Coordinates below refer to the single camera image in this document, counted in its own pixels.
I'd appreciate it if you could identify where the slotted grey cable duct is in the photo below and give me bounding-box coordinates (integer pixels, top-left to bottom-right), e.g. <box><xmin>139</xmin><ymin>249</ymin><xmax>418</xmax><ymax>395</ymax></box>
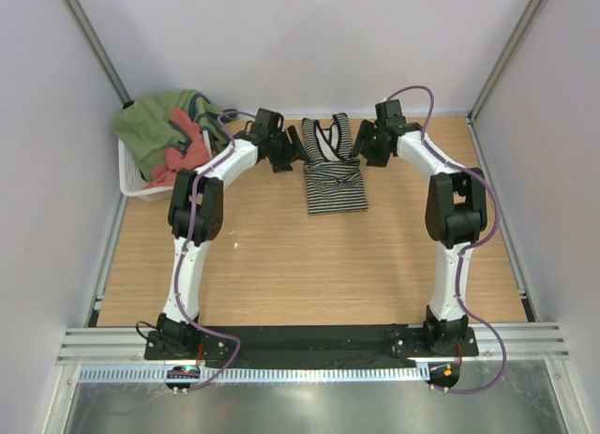
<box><xmin>79</xmin><ymin>364</ymin><xmax>429</xmax><ymax>384</ymax></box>

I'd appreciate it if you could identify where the green tank top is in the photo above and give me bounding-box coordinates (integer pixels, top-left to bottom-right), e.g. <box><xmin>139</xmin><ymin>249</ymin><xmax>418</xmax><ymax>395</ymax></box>
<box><xmin>112</xmin><ymin>89</ymin><xmax>229</xmax><ymax>184</ymax></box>

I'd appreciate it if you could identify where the black white striped tank top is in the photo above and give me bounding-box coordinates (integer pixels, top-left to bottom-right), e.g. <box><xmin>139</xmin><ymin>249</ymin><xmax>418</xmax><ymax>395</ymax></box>
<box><xmin>301</xmin><ymin>113</ymin><xmax>368</xmax><ymax>216</ymax></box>

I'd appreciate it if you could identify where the salmon red tank top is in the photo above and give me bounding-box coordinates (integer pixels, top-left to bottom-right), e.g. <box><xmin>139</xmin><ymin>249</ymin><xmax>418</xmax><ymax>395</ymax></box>
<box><xmin>145</xmin><ymin>107</ymin><xmax>212</xmax><ymax>188</ymax></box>

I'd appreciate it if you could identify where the aluminium frame rail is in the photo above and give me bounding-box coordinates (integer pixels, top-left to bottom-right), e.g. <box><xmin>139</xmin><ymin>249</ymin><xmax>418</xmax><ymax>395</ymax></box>
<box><xmin>55</xmin><ymin>322</ymin><xmax>569</xmax><ymax>366</ymax></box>

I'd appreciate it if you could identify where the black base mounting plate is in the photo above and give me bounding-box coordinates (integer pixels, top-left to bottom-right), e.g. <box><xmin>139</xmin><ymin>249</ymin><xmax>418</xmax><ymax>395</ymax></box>
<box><xmin>143</xmin><ymin>322</ymin><xmax>479</xmax><ymax>367</ymax></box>

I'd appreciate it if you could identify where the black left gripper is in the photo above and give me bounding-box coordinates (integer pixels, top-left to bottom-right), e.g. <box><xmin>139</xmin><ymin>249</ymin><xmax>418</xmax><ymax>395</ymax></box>
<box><xmin>269</xmin><ymin>127</ymin><xmax>311</xmax><ymax>173</ymax></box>

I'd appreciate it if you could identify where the white plastic basket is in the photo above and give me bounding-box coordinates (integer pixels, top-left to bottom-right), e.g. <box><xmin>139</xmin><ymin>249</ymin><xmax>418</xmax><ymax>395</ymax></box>
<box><xmin>117</xmin><ymin>140</ymin><xmax>173</xmax><ymax>202</ymax></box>

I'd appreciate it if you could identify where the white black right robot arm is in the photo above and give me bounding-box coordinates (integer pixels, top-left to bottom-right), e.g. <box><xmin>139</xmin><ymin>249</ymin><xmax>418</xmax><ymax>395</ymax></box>
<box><xmin>352</xmin><ymin>99</ymin><xmax>488</xmax><ymax>355</ymax></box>

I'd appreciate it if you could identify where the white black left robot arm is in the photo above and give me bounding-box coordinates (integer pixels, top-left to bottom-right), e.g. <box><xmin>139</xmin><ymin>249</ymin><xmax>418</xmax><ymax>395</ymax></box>
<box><xmin>145</xmin><ymin>108</ymin><xmax>299</xmax><ymax>359</ymax></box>

